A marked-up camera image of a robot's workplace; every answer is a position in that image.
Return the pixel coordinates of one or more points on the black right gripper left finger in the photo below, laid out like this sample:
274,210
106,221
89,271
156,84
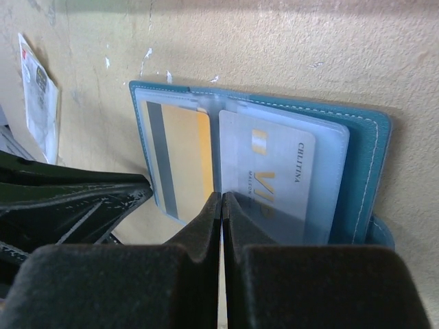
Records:
172,285

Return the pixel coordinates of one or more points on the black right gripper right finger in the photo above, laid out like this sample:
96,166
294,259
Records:
343,286

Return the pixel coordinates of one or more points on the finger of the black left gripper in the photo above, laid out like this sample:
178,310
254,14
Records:
32,217
30,183

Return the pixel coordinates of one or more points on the blue leather card holder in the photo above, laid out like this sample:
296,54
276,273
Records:
370,131

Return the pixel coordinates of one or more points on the silver VIP card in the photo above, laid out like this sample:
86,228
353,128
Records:
267,163

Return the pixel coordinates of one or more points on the white plastic card packet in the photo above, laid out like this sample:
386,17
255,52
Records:
41,103

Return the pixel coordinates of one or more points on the gold card in holder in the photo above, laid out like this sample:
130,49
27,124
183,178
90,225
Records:
179,157

